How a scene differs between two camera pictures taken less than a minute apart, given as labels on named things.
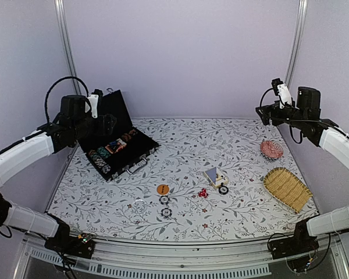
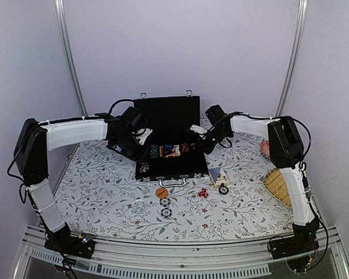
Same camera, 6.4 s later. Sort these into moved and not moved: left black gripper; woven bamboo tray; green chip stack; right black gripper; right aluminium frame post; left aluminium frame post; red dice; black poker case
Moved: black poker case; green chip stack; left black gripper; right black gripper
Not moved: right aluminium frame post; red dice; woven bamboo tray; left aluminium frame post
